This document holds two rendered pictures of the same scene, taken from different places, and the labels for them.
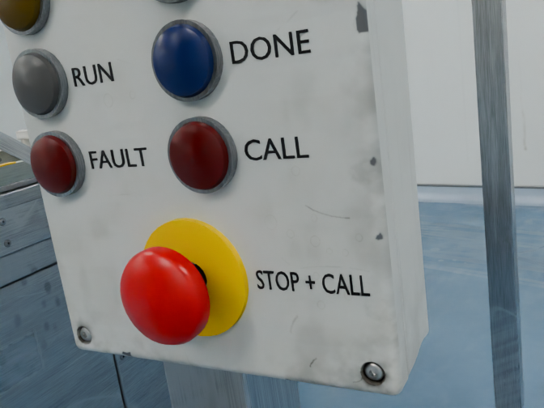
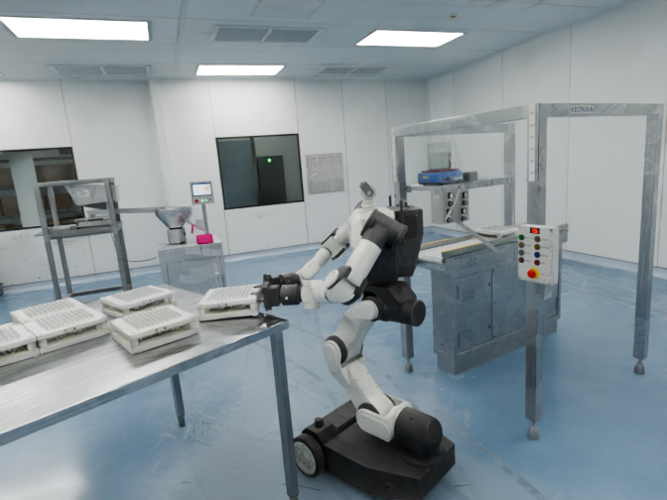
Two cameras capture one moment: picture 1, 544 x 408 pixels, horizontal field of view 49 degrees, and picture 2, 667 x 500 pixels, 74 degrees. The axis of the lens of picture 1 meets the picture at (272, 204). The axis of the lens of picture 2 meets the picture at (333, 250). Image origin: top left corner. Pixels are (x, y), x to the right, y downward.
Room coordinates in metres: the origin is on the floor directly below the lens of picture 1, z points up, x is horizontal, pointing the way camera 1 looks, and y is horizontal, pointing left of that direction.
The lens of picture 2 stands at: (-1.91, -0.13, 1.47)
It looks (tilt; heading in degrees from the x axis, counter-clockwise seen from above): 11 degrees down; 29
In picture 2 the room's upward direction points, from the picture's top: 4 degrees counter-clockwise
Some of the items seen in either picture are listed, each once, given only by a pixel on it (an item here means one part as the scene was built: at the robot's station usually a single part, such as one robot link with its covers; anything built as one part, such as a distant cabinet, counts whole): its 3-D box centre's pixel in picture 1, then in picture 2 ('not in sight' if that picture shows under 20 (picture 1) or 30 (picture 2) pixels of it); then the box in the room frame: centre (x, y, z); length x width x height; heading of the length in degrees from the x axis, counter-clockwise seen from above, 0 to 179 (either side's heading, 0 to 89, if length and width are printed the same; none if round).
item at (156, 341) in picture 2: not in sight; (154, 332); (-0.84, 1.29, 0.88); 0.24 x 0.24 x 0.02; 70
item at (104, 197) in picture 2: not in sight; (114, 245); (1.15, 4.37, 0.75); 1.43 x 1.06 x 1.50; 140
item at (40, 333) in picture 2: not in sight; (65, 321); (-0.97, 1.65, 0.93); 0.25 x 0.24 x 0.02; 74
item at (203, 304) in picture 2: not in sight; (231, 296); (-0.50, 1.19, 0.93); 0.25 x 0.24 x 0.02; 31
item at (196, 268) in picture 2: not in sight; (194, 277); (1.39, 3.47, 0.38); 0.63 x 0.57 x 0.76; 140
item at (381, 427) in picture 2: not in sight; (384, 416); (-0.17, 0.64, 0.28); 0.21 x 0.20 x 0.13; 75
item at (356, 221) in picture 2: not in sight; (384, 239); (-0.15, 0.60, 1.12); 0.34 x 0.30 x 0.36; 31
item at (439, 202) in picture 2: not in sight; (450, 205); (0.80, 0.55, 1.16); 0.22 x 0.11 x 0.20; 150
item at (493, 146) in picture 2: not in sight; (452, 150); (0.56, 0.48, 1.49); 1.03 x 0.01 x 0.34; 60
